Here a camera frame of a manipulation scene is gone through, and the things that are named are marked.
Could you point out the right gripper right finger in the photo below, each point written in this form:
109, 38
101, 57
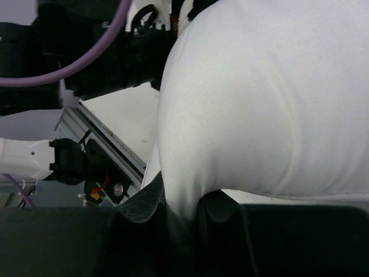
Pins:
281, 240

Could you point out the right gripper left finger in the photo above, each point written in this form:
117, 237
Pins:
123, 241

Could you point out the white pillow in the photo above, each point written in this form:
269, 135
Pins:
268, 97

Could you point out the black white checkered pillowcase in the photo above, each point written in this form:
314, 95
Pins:
180, 11

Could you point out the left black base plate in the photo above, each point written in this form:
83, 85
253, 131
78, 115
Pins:
105, 180

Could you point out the aluminium front frame rail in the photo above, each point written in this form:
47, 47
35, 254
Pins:
43, 162

